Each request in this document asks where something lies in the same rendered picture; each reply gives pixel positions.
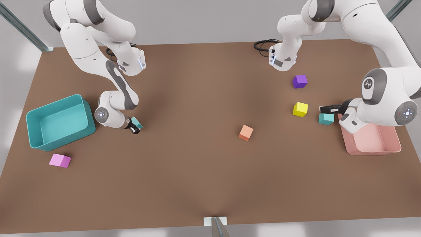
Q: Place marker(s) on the yellow cube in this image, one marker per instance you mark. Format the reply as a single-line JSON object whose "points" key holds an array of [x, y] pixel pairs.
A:
{"points": [[300, 109]]}

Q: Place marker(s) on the pink cube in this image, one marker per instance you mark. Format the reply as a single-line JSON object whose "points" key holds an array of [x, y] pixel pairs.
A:
{"points": [[60, 160]]}

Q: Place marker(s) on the orange cube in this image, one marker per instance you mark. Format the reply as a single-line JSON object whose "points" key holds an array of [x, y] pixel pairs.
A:
{"points": [[246, 132]]}

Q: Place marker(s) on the silver frame post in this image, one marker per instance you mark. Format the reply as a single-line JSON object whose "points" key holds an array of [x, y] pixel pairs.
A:
{"points": [[398, 9], [23, 28], [217, 227]]}

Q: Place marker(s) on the purple cube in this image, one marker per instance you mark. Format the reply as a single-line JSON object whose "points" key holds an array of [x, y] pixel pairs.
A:
{"points": [[300, 81]]}

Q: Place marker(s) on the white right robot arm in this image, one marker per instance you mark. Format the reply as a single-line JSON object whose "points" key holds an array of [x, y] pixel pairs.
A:
{"points": [[86, 52]]}

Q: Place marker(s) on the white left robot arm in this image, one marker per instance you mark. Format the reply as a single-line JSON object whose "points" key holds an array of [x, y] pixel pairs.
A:
{"points": [[388, 59]]}

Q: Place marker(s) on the teal plastic bin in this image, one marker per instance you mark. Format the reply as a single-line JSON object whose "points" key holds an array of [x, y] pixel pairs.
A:
{"points": [[60, 122]]}

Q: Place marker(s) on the teal cube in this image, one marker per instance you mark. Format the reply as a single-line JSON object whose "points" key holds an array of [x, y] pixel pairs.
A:
{"points": [[137, 122], [326, 119]]}

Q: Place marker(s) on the pink plastic bin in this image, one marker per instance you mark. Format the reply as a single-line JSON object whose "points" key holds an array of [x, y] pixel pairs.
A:
{"points": [[373, 141]]}

